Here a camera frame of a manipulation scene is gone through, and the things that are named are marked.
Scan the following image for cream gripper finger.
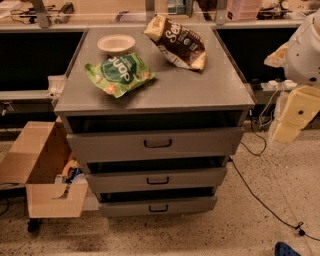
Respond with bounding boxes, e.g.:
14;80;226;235
264;43;288;68
272;123;300;144

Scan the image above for grey bottom drawer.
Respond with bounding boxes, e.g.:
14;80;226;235
99;196;217;217

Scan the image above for grey drawer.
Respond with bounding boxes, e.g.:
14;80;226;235
86;167;227;193
67;127;244;163
99;196;217;217

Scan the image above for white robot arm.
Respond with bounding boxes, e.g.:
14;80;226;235
264;9;320;145

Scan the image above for grey drawer cabinet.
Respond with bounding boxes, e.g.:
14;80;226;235
55;25;254;205

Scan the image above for grey middle drawer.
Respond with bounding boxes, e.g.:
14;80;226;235
86;167;227;193

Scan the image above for grey top drawer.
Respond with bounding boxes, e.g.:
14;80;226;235
67;127;244;163

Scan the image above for open cardboard box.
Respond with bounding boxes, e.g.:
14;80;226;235
0;122;88;218

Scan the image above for white power strip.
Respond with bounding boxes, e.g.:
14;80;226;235
267;80;297;90

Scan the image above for pink stacked trays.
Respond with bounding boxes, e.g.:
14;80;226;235
226;0;262;21

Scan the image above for brown snack bag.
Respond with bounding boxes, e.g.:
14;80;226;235
144;15;206;71

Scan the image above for blue shoe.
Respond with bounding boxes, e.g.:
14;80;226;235
274;242;301;256

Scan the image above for green snack bag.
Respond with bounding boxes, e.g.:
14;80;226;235
85;52;155;98

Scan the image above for white paper bowl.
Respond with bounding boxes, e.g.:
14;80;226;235
97;34;136;55

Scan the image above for black caster wheel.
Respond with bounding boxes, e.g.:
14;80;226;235
27;218;42;233

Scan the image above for black floor cable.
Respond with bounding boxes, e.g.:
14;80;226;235
230;113;320;242

